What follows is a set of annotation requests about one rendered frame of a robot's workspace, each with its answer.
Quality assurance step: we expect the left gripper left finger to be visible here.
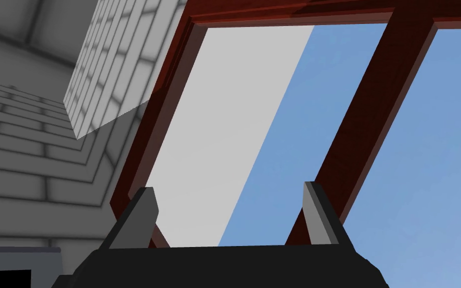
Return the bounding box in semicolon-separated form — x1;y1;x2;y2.
98;186;160;251

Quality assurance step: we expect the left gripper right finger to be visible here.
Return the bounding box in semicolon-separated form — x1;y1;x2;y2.
302;180;357;251

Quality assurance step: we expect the grey and black appliance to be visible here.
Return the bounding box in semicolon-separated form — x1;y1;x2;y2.
0;246;64;288

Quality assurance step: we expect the red-brown framed window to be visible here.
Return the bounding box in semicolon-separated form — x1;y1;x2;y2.
109;0;461;288

